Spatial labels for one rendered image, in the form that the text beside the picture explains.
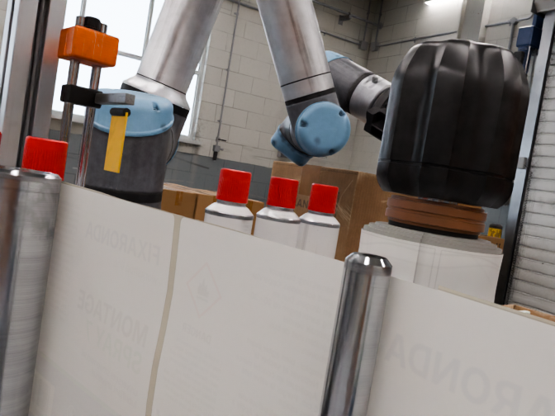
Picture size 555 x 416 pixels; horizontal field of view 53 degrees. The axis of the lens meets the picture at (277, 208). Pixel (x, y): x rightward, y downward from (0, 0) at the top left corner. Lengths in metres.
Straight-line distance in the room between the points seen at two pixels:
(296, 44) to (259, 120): 5.82
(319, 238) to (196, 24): 0.42
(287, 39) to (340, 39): 6.52
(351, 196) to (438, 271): 0.69
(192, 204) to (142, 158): 3.09
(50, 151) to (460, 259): 0.33
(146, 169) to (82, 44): 0.24
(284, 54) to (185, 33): 0.19
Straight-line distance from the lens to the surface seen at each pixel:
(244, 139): 6.50
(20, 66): 0.62
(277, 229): 0.61
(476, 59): 0.33
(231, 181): 0.57
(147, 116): 0.75
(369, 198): 1.03
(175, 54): 0.90
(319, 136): 0.76
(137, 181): 0.76
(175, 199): 3.78
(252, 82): 6.57
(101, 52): 0.58
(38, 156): 0.48
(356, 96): 0.89
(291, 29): 0.78
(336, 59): 0.94
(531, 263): 5.27
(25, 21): 0.62
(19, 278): 0.28
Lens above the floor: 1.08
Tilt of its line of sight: 3 degrees down
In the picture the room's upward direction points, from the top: 9 degrees clockwise
